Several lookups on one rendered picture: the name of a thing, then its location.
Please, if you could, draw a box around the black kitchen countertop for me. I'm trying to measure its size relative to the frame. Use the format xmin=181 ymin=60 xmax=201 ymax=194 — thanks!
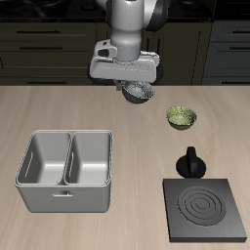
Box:
xmin=0 ymin=0 xmax=250 ymax=23

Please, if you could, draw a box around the black bowl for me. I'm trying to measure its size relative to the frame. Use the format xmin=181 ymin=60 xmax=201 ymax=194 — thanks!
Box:
xmin=121 ymin=80 xmax=156 ymax=105

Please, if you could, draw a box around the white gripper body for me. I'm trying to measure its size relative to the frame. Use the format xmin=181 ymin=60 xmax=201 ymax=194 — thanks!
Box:
xmin=89 ymin=51 xmax=161 ymax=83

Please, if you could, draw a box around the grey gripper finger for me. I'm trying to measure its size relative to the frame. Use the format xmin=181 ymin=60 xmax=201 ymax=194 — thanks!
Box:
xmin=115 ymin=79 xmax=124 ymax=93

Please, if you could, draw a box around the dark grey kitchen cupboard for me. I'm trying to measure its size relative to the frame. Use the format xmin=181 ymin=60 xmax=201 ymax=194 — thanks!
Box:
xmin=201 ymin=19 xmax=250 ymax=87

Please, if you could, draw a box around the dark grey stove plate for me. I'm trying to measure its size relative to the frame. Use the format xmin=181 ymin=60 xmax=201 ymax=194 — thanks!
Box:
xmin=162 ymin=178 xmax=248 ymax=244

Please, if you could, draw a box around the dark brown kitchen cupboard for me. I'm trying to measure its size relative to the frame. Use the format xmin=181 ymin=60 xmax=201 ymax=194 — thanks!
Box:
xmin=0 ymin=20 xmax=213 ymax=87

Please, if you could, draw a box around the green bowl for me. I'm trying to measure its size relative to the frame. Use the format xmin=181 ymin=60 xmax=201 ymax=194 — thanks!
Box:
xmin=165 ymin=105 xmax=198 ymax=132

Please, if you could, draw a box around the white basket with two bins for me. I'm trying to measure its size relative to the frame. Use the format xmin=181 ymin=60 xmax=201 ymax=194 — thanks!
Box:
xmin=14 ymin=129 xmax=114 ymax=215

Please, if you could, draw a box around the round black stove knob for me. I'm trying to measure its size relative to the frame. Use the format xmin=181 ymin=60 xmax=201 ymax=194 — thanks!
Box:
xmin=175 ymin=146 xmax=207 ymax=180

